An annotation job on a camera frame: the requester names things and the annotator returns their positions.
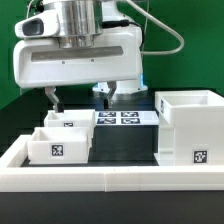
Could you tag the white workspace border frame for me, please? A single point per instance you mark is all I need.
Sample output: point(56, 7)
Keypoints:
point(15, 177)

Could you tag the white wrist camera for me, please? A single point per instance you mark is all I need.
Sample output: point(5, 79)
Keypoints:
point(37, 27)

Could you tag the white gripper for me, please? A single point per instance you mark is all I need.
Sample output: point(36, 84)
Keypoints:
point(115, 56)

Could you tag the white fiducial marker plate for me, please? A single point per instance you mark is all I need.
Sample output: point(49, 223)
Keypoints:
point(126, 118)

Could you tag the white drawer box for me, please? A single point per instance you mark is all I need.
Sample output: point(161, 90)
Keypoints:
point(70, 118)
point(59, 145)

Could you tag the white drawer cabinet frame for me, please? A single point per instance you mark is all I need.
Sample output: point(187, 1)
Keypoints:
point(191, 128)

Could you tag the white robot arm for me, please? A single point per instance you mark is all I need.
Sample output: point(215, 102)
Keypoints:
point(70, 42)

